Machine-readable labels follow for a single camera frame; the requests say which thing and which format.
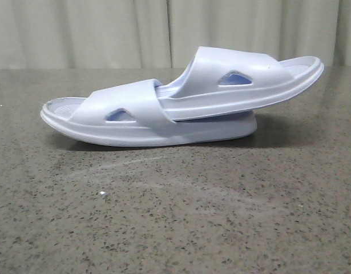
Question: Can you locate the white pleated curtain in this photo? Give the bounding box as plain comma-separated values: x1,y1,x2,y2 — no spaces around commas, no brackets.
0,1,351,69

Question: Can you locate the light blue slipper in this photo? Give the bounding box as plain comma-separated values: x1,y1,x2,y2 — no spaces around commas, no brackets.
155,47,324,120
41,79,257,147

